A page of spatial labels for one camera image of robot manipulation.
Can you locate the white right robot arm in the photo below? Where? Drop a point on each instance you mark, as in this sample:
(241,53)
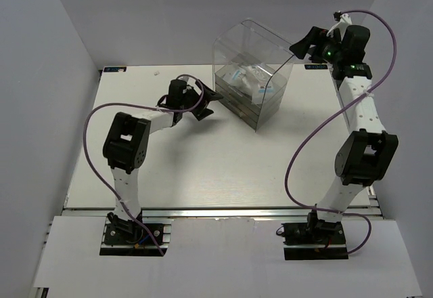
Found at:
(367,152)

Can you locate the blue table label left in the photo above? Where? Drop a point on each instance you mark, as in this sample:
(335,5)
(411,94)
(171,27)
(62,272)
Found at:
(108,69)

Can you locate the aluminium table edge rail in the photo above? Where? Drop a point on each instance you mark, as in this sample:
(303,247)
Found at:
(373,212)

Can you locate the blue table label right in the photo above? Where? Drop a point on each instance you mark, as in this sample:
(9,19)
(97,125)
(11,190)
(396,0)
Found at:
(315,66)

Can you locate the clear acrylic makeup organizer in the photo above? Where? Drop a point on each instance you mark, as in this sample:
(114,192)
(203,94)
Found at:
(250,42)

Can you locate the clear packet blue label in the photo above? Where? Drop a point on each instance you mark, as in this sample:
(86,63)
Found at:
(253,80)

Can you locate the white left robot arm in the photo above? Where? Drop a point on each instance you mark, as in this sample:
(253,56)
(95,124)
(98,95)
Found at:
(126,144)

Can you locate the blue table label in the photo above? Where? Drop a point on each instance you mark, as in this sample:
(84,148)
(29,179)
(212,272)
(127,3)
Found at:
(108,69)
(315,66)

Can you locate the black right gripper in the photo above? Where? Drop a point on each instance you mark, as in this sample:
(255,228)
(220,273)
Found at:
(301,48)

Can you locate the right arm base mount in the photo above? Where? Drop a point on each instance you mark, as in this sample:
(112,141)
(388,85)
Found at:
(300,243)

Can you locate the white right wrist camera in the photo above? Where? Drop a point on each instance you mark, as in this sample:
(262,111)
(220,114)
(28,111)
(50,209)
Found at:
(343,20)

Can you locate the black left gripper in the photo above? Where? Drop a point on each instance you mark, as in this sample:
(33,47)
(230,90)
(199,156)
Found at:
(201,111)

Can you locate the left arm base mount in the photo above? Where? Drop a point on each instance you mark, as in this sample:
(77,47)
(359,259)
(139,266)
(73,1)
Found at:
(123,238)

